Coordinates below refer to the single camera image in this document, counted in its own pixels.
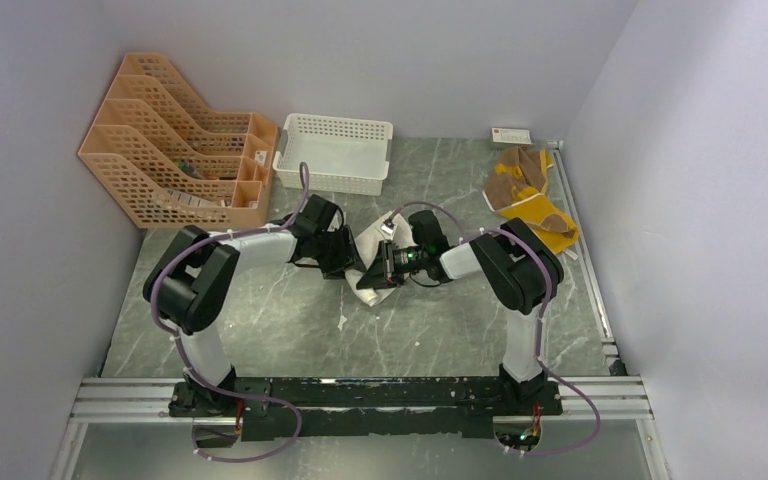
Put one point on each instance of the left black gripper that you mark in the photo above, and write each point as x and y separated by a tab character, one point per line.
347	258

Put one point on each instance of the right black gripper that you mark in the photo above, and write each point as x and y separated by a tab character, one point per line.
382	274

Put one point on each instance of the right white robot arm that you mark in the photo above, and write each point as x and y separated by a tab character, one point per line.
520	269

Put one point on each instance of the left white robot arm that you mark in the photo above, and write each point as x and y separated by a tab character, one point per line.
188	286

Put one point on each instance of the white plastic basket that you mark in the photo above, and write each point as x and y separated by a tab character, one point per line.
343	155

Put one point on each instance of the brown yellow towel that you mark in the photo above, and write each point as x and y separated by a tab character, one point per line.
517	188

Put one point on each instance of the orange plastic file organizer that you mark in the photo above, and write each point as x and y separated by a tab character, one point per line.
169	160

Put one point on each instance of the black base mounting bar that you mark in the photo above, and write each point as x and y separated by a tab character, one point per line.
270	408

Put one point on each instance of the small white red box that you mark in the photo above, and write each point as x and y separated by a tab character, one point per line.
510	136

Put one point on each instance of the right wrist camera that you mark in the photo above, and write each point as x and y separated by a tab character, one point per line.
387	228

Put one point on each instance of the aluminium frame rail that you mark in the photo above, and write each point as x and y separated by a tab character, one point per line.
283	321

